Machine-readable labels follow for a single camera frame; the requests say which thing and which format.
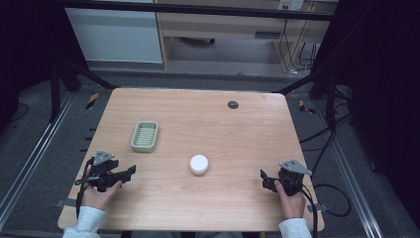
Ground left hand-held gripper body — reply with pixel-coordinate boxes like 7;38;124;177
74;150;120;193

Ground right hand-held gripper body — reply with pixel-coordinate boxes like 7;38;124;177
276;159;313;197

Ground green plastic soap dish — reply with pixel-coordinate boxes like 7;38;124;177
130;120;159;154

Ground white round soap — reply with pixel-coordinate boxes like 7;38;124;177
189;154;210;177

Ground person's right hand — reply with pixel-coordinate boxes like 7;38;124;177
273;179;307;220

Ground person's left hand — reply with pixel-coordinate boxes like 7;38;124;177
81;179;124;212

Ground yellow black floor tape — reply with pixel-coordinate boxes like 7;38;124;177
298;99;317;115
85;91;100;110

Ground black stand leg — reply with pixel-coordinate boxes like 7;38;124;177
49;59;119;124
271;70;339;131

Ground black curtain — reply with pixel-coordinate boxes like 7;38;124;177
311;0;420;229
0;0;91;133

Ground white cabinet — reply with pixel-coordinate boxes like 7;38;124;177
64;6;163;64

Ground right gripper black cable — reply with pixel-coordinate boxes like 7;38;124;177
288;177;319;238

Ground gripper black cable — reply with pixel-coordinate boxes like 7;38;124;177
288;177;319;238
74;157;96;220

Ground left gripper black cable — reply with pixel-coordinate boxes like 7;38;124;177
74;157;96;220

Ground grey table edge bracket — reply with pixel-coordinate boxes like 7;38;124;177
306;202;329;213
54;197;77;209

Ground black floor cable loop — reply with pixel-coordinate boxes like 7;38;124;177
311;183;353;218

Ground metal floor rail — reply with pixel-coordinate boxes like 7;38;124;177
0;91;76;230
313;98;384;238

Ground black cables under desk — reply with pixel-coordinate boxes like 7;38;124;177
277;18;319;75

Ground black horizontal frame bar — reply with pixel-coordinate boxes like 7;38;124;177
49;0;335;22

